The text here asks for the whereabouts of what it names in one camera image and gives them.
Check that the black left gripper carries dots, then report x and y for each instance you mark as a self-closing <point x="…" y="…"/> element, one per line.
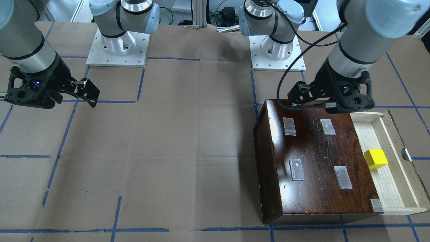
<point x="325" y="81"/>

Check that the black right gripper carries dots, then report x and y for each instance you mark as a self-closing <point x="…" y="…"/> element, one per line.
<point x="56" y="80"/>

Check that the yellow block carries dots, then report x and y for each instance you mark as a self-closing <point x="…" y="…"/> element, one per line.
<point x="375" y="158"/>

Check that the light wooden drawer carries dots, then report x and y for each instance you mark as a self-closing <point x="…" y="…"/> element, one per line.
<point x="399" y="187"/>

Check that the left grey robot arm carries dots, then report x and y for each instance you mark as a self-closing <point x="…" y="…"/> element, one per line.
<point x="372" y="28"/>

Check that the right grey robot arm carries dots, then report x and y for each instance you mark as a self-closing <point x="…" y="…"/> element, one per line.
<point x="24" y="45"/>

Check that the dark wooden drawer cabinet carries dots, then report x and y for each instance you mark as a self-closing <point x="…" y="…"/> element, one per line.
<point x="311" y="169"/>

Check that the brown paper table cover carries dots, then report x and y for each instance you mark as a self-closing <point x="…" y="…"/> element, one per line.
<point x="166" y="155"/>

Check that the black power adapter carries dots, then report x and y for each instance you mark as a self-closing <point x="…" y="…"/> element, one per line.
<point x="228" y="14"/>

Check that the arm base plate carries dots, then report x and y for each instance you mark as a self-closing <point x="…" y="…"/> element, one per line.
<point x="267" y="55"/>
<point x="129" y="50"/>

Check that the aluminium frame post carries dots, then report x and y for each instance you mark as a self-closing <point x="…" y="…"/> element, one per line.
<point x="200" y="13"/>

